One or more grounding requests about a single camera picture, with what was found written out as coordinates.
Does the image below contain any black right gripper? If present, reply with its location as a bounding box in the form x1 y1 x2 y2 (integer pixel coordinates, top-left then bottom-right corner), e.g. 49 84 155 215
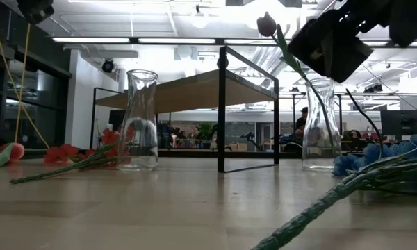
288 0 393 84

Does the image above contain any dark red artificial tulip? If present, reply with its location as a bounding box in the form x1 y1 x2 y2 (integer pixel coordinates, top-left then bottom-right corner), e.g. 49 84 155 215
256 11 335 149

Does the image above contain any clear glass vase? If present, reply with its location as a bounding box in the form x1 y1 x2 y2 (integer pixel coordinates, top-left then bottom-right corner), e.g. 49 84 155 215
301 78 342 172
117 69 160 172

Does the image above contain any blue flower spray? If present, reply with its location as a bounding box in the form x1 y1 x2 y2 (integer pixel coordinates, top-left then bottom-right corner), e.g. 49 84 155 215
250 88 417 250

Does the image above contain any short red flower spray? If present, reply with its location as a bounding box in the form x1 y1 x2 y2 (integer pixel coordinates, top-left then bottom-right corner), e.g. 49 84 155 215
9 127 135 185

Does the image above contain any orange artificial tulip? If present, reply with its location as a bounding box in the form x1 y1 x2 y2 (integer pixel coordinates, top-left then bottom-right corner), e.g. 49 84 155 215
0 142 26 171

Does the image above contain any small black track spotlight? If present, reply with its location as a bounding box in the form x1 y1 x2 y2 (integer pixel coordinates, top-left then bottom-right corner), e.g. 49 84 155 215
363 83 384 94

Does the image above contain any person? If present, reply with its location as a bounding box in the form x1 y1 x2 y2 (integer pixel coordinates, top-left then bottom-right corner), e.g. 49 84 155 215
294 106 310 140

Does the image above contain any large black monitor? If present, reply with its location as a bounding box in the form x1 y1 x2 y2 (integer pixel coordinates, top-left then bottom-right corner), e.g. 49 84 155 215
380 110 417 140

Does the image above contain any green potted plant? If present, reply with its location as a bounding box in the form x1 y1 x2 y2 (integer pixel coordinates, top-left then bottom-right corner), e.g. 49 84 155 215
197 121 217 150

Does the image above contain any small black monitor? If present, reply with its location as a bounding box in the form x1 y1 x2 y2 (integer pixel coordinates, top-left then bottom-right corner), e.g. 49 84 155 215
108 110 126 132

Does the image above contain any wooden shelf with black frame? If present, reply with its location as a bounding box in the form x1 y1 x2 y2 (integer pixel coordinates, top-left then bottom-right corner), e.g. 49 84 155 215
89 45 281 174

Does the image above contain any black metal table frame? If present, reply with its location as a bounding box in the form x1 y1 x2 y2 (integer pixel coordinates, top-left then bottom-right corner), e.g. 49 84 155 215
0 128 417 160

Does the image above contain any round black ceiling camera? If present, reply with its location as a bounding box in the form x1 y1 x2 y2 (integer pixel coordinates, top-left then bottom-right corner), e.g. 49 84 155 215
101 58 117 74

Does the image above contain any yellow cable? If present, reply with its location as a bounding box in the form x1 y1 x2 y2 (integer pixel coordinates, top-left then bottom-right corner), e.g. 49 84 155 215
0 0 51 150
14 23 32 144

